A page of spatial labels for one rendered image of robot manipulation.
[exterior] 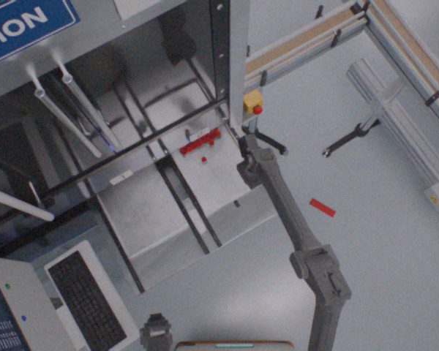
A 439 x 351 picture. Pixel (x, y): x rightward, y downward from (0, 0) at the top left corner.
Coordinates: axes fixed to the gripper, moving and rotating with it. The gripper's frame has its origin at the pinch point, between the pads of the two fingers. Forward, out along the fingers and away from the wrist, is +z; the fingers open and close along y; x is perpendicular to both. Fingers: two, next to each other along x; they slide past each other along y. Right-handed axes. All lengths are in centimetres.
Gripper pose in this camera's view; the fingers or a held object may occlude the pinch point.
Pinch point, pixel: (249, 179)
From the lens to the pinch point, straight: 159.4
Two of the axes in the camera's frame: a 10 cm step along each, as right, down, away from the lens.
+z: 0.2, 2.6, 9.7
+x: -8.7, 4.9, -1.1
